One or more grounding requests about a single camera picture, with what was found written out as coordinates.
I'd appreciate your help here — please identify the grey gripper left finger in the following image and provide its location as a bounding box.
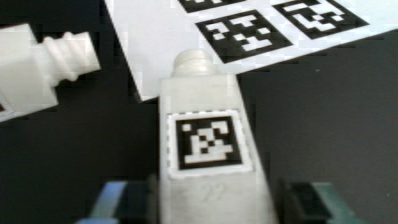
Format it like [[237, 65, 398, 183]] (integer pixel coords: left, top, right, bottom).
[[73, 175, 158, 224]]

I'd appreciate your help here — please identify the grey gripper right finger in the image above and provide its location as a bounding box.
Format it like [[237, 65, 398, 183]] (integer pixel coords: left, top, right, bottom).
[[279, 182, 368, 224]]

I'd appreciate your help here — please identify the white table leg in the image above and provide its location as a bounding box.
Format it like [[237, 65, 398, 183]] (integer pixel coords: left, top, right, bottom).
[[0, 24, 102, 122], [158, 49, 279, 224]]

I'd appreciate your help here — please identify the white base tag plate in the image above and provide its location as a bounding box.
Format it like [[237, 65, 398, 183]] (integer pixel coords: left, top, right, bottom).
[[103, 0, 398, 100]]

